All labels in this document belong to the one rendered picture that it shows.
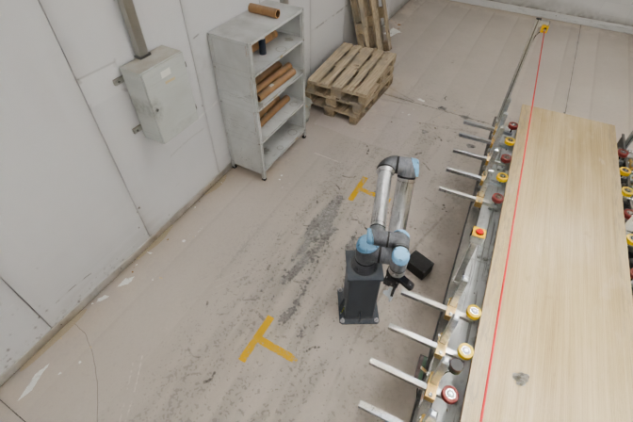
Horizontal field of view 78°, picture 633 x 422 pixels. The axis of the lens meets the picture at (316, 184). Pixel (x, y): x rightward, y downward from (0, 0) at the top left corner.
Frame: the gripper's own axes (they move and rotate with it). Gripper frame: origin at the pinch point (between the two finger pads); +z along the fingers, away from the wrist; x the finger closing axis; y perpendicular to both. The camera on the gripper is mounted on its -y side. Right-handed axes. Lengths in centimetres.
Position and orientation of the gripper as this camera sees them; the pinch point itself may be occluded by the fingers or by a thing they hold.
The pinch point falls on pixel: (395, 292)
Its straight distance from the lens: 241.8
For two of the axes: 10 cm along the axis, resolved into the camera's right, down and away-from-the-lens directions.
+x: -4.9, 6.1, -6.2
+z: -0.1, 7.1, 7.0
